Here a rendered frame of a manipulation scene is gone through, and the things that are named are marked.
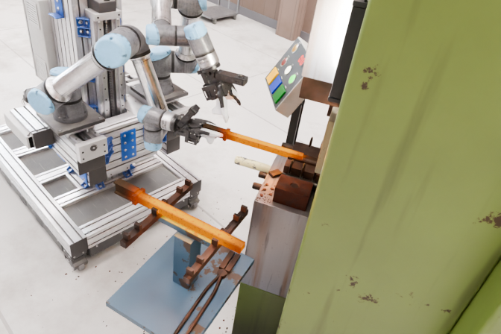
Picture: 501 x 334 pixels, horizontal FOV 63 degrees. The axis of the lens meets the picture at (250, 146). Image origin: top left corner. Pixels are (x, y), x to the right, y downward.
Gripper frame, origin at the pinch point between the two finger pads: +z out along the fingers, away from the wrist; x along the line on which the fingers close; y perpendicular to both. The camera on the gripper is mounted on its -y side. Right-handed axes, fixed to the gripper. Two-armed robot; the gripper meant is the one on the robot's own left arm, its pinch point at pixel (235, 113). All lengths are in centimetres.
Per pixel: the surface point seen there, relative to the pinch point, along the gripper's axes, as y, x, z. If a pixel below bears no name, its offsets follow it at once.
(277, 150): -11.5, 1.4, 17.4
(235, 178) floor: 75, -97, 85
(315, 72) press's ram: -37.5, 12.5, -11.7
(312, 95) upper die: -32.6, 7.4, -3.2
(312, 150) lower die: -21.2, -7.9, 24.7
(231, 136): 4.6, 1.4, 8.0
